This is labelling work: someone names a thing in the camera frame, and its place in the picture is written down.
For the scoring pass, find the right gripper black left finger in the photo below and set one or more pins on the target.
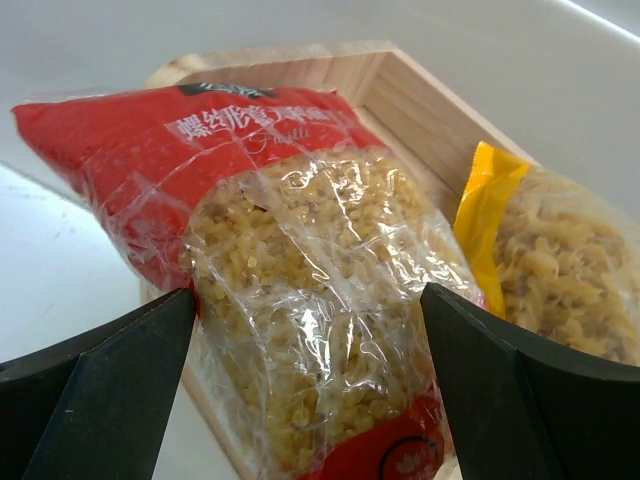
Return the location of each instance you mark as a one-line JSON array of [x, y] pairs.
[[96, 405]]

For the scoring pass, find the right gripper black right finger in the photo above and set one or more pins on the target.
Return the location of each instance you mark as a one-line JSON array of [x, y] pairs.
[[520, 406]]

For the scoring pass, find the yellow clear fusilli pasta bag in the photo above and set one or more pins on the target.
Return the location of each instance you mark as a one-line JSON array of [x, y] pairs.
[[551, 256]]

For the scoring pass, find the red clear pasta bag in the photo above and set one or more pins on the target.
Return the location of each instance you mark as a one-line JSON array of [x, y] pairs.
[[308, 244]]

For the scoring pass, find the wooden two-tier shelf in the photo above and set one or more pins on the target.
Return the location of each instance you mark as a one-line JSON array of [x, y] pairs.
[[400, 100]]

